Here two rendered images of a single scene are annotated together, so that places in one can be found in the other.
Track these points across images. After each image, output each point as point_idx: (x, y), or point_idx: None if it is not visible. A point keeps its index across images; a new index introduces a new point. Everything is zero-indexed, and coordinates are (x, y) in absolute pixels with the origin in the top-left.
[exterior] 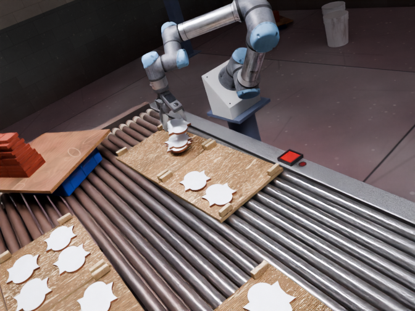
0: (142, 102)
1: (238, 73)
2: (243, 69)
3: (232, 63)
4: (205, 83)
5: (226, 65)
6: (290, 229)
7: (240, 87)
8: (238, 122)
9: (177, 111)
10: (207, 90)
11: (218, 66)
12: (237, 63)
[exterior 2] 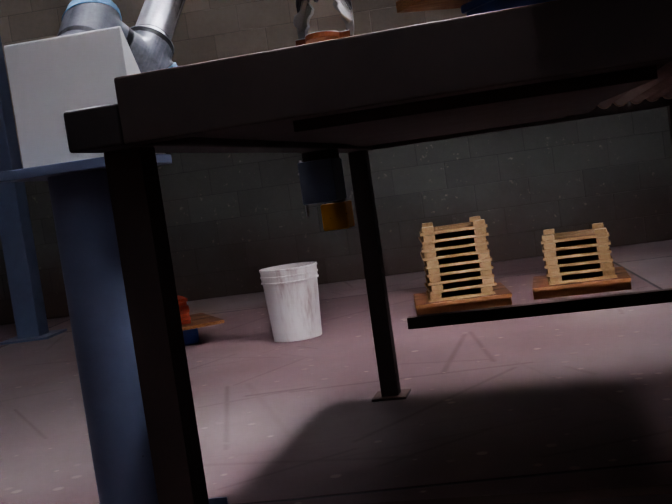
0: (128, 75)
1: (154, 27)
2: (173, 12)
3: (113, 16)
4: (127, 49)
5: (87, 28)
6: None
7: (169, 57)
8: (170, 158)
9: (313, 10)
10: (129, 71)
11: (58, 36)
12: (119, 17)
